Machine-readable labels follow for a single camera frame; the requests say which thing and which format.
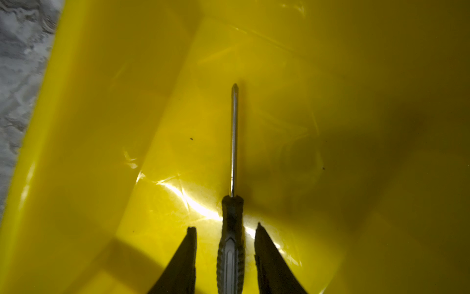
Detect black handled screwdriver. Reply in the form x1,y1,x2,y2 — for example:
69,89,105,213
216,84,245,294

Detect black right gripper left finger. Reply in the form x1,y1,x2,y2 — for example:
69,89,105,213
148,227,197,294

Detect yellow plastic bin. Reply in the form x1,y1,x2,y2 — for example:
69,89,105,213
1,1,470,294

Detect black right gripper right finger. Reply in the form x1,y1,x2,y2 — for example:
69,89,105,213
254,223,307,294

